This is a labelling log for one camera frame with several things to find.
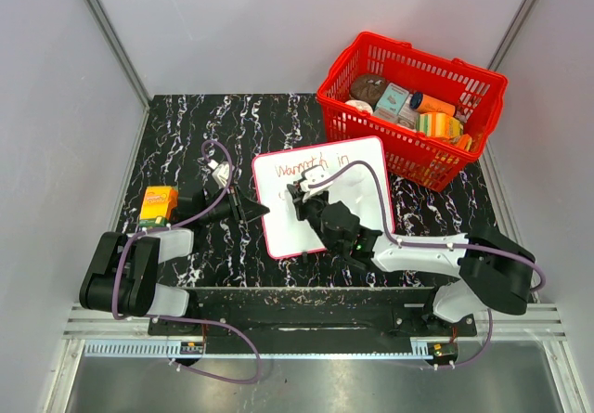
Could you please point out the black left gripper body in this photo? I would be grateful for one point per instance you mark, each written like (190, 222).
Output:
(223, 210)

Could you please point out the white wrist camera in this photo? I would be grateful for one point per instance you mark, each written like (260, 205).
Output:
(220, 173)
(313, 182)

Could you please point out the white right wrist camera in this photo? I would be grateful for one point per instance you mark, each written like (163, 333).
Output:
(313, 182)

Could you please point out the brown bread loaf package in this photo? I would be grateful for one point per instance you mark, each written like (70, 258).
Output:
(368, 87)

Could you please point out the orange yellow snack box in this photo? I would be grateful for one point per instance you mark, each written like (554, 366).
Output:
(157, 206)

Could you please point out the orange bottle with blue cap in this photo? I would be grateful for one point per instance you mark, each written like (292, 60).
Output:
(423, 103)

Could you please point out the teal white small box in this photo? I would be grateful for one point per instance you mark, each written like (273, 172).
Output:
(393, 99)

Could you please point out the yellow green sponge pack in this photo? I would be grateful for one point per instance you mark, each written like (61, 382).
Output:
(439, 124)

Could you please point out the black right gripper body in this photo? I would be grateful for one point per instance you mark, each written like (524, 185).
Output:
(315, 205)

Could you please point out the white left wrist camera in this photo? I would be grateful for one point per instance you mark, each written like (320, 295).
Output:
(220, 173)

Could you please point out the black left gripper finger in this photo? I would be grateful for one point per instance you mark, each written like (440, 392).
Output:
(251, 215)
(248, 205)

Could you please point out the white slotted cable duct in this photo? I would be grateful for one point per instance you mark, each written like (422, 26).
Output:
(144, 349)

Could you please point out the pink framed whiteboard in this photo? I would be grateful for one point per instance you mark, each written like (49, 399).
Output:
(285, 235)

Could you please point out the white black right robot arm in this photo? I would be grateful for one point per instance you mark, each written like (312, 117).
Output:
(489, 271)

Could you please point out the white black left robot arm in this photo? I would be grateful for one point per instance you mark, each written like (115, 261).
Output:
(122, 275)

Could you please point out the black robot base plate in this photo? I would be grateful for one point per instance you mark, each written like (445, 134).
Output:
(305, 321)

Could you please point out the red plastic shopping basket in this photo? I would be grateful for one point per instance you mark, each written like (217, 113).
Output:
(432, 162)

